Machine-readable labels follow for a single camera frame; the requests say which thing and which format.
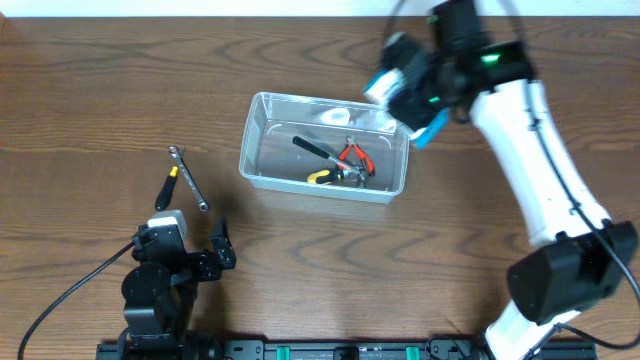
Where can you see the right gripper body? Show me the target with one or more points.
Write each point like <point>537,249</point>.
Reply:
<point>426,98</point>

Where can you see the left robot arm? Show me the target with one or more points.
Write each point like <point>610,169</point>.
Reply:
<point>161,291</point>

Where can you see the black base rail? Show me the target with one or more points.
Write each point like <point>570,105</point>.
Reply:
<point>439,348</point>

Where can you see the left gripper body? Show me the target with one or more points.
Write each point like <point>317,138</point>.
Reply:
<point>200,269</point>

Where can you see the yellow black stubby screwdriver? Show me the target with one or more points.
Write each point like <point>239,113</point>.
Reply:
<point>327,176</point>

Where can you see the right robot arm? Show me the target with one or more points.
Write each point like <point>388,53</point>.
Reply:
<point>579,255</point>

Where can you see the blue white cardboard box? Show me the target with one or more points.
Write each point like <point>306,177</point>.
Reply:
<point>420,119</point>

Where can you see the clear plastic container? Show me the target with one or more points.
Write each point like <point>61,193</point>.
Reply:
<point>271,160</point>

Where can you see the silver ring wrench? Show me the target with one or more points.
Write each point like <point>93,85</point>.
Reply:
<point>177,154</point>

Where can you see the red handled pliers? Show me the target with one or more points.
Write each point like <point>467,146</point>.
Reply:
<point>364,158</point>

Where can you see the black handled hammer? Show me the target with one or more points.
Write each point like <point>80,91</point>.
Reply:
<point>358,172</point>

